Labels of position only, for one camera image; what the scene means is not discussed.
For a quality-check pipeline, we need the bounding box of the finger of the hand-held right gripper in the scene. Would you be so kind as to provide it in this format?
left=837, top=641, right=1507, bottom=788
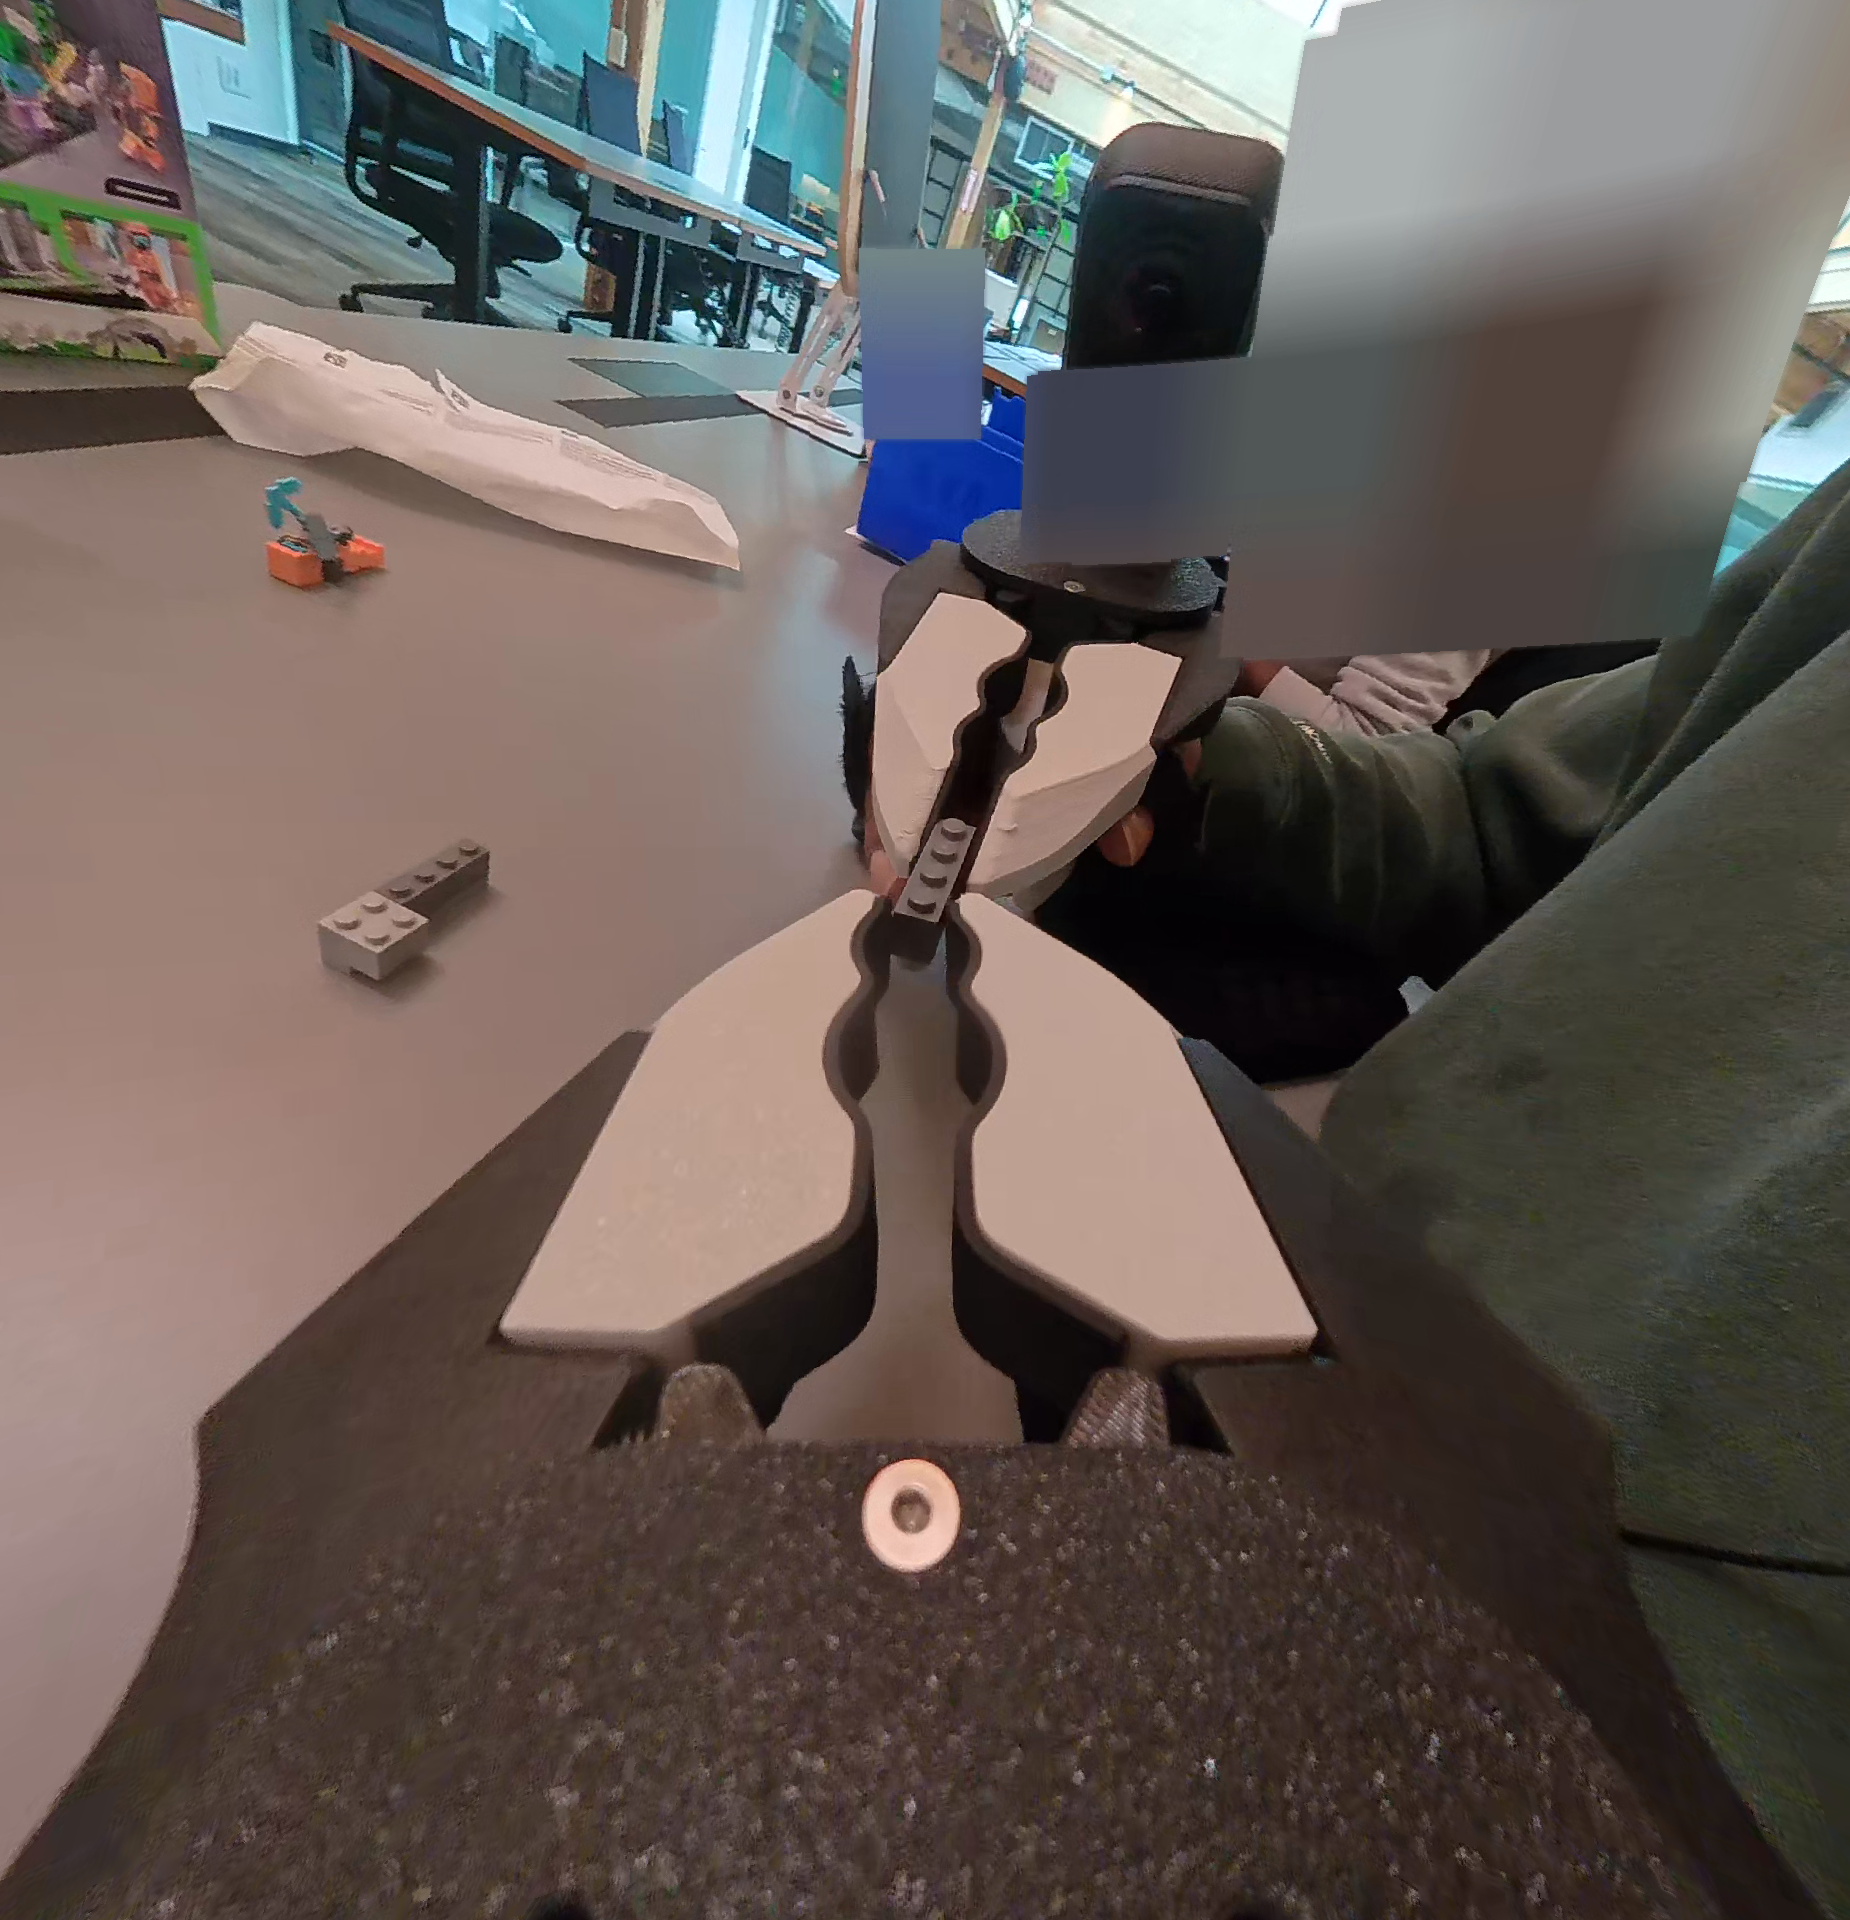
left=963, top=641, right=1187, bottom=904
left=871, top=590, right=1050, bottom=893

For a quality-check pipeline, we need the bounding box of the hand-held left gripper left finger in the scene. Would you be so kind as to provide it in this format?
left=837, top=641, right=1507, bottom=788
left=499, top=889, right=894, bottom=1427

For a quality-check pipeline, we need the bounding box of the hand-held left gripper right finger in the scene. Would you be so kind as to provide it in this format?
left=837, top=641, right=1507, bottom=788
left=943, top=889, right=1317, bottom=1427

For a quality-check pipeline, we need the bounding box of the dark grey narrow brick plate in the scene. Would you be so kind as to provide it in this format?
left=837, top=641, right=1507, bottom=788
left=887, top=817, right=975, bottom=964

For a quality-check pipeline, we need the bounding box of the dark grey desk mat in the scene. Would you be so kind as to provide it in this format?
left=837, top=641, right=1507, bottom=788
left=554, top=355, right=785, bottom=432

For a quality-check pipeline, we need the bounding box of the grey desk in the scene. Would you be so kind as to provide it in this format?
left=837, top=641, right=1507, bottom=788
left=0, top=281, right=1430, bottom=1875

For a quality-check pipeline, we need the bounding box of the blue plastic bin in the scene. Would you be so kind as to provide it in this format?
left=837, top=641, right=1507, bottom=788
left=854, top=367, right=1050, bottom=566

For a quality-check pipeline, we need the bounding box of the pale grey cloth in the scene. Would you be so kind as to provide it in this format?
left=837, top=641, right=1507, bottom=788
left=1257, top=646, right=1492, bottom=740

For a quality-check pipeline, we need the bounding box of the perforated wooden stand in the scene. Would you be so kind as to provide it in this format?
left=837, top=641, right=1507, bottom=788
left=733, top=169, right=886, bottom=446

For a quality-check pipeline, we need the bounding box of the grey L-shaped brick assembly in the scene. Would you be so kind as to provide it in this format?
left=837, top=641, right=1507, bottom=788
left=316, top=836, right=495, bottom=984

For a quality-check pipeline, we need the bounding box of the green potted plant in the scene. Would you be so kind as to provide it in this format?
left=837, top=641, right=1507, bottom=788
left=998, top=147, right=1087, bottom=257

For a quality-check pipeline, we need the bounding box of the white paper bag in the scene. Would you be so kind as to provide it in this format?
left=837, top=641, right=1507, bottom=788
left=189, top=321, right=744, bottom=572

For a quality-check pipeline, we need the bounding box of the dark grey column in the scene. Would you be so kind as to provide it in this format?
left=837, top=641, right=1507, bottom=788
left=861, top=0, right=944, bottom=253

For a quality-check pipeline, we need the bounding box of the black office chair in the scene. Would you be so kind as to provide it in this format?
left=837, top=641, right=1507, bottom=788
left=339, top=0, right=565, bottom=324
left=565, top=53, right=679, bottom=338
left=737, top=140, right=806, bottom=348

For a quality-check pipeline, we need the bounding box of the orange and teal brick figure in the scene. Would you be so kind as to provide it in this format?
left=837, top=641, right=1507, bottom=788
left=261, top=477, right=388, bottom=590

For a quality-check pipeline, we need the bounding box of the long wooden office table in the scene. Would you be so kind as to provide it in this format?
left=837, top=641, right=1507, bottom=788
left=327, top=17, right=867, bottom=349

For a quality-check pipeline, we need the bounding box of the toy brick set box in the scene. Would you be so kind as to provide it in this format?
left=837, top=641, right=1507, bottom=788
left=0, top=0, right=224, bottom=369

